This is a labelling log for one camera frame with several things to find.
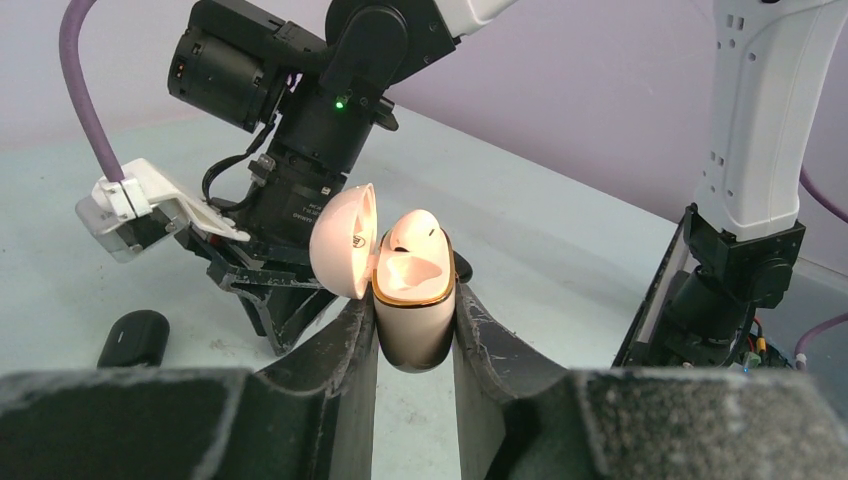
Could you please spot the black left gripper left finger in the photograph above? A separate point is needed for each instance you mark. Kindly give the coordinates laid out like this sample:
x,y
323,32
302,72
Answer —
x,y
308,415

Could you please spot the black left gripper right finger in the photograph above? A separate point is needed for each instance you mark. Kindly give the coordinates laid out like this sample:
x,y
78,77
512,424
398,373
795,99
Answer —
x,y
520,415

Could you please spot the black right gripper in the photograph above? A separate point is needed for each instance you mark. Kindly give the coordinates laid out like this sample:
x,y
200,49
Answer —
x,y
274,283

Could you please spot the beige earbud charging case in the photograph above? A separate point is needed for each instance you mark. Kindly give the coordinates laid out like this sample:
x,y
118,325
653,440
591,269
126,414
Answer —
x,y
414,294

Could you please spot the black earbud case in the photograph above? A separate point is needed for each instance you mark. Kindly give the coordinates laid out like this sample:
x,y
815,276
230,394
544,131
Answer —
x,y
138,338

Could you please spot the beige earbud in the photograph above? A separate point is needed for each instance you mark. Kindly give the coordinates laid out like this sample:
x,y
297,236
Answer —
x,y
415,232

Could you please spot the black charging case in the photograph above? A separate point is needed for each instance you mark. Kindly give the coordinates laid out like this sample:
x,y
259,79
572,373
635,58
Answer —
x,y
463,268

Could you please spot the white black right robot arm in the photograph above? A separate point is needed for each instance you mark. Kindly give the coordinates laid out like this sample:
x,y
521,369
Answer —
x,y
314,101

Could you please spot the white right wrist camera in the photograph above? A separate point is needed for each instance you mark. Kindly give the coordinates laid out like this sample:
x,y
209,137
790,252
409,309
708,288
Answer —
x,y
130,216

